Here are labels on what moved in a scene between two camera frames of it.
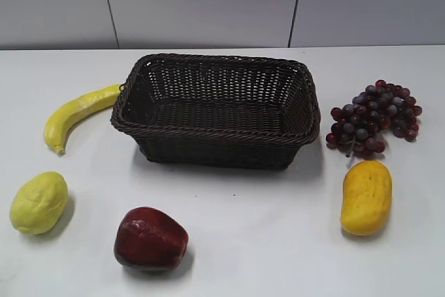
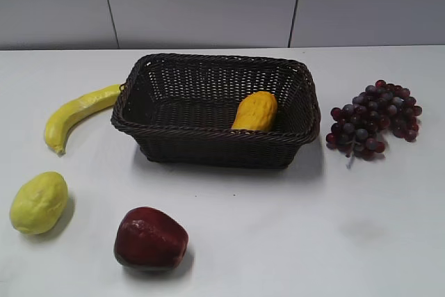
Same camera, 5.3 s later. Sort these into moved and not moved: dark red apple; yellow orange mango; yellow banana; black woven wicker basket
Moved: yellow orange mango
Not moved: black woven wicker basket; yellow banana; dark red apple
